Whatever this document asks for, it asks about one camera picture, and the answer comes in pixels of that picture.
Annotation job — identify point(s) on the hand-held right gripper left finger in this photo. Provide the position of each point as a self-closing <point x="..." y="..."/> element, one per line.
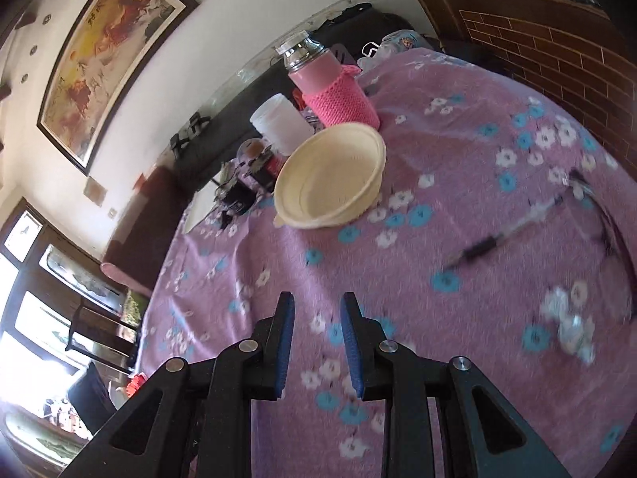
<point x="284" y="348"/>

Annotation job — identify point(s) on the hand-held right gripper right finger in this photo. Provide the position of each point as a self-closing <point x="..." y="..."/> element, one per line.
<point x="354" y="358"/>

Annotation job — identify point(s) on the cream plastic bowl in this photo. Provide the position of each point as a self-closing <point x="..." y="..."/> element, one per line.
<point x="323" y="184"/>

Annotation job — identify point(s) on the green patterned cushion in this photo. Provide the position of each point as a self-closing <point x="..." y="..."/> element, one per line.
<point x="135" y="308"/>

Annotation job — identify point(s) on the white folded cloth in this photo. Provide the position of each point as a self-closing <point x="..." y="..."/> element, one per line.
<point x="199" y="211"/>

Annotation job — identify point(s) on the dark wooden chair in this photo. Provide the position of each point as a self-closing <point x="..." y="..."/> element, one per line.
<point x="99" y="328"/>

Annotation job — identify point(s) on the brown armchair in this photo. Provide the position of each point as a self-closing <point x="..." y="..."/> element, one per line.
<point x="144" y="219"/>

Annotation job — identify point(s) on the white plastic jar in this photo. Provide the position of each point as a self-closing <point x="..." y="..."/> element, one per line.
<point x="281" y="124"/>

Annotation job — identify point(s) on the purple floral tablecloth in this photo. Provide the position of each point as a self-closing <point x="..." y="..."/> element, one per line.
<point x="448" y="149"/>

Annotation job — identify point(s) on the black device on sofa back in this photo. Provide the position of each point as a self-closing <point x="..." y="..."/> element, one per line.
<point x="176" y="144"/>
<point x="196" y="124"/>

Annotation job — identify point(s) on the pink knit-sleeved bottle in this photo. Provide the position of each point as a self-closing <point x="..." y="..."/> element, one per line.
<point x="338" y="99"/>

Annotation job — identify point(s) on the wooden glass-paned door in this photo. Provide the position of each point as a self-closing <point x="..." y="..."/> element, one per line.
<point x="30" y="308"/>

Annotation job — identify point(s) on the printed pouch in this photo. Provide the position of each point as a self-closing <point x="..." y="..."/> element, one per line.
<point x="403" y="41"/>

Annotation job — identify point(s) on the framed painting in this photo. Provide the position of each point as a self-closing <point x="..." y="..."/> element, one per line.
<point x="109" y="59"/>

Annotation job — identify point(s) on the wall plaque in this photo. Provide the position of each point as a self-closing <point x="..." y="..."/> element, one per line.
<point x="94" y="192"/>

